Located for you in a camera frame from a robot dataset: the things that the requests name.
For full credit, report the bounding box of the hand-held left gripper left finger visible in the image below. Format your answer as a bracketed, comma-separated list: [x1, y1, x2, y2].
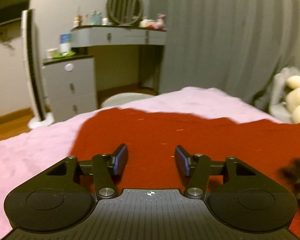
[46, 143, 129, 199]

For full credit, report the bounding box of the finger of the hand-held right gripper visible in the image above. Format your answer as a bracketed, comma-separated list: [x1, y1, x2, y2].
[280, 157, 300, 201]

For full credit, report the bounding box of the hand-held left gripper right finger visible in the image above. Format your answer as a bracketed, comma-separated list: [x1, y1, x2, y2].
[174, 145, 256, 199]

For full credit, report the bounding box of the red knit button cardigan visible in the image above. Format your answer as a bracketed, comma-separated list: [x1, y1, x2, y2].
[69, 107, 300, 240]

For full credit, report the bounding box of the white round stool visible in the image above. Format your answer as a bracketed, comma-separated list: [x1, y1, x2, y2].
[101, 92, 156, 109]

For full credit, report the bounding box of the grey plush cushion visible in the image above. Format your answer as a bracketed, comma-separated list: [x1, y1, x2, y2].
[268, 67, 298, 123]

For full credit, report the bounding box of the grey drawer cabinet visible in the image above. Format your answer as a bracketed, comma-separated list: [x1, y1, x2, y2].
[42, 54, 99, 123]

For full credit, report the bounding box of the pink fleece blanket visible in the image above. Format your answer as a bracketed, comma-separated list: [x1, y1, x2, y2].
[0, 87, 286, 240]

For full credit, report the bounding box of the white tower fan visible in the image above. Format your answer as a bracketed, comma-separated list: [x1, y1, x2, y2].
[21, 8, 55, 128]

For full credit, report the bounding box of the grey vanity desk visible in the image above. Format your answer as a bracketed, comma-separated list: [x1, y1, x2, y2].
[70, 24, 167, 93]

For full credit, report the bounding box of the pink plush toy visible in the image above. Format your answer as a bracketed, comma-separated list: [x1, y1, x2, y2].
[139, 13, 167, 30]

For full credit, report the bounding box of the light blue bottle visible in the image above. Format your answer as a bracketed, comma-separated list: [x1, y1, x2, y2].
[90, 10, 102, 26]

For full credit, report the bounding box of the round vanity mirror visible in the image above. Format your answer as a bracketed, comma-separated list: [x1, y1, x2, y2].
[107, 0, 145, 26]

